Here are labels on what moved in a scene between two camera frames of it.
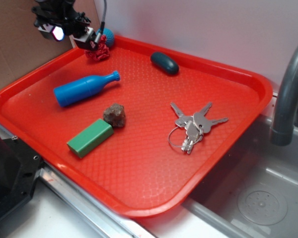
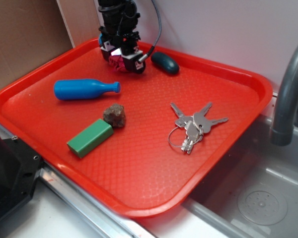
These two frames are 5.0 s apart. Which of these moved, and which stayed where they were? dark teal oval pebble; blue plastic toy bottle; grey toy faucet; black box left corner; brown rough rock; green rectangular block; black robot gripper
Moved: blue plastic toy bottle; black robot gripper
Stayed: black box left corner; dark teal oval pebble; brown rough rock; grey toy faucet; green rectangular block
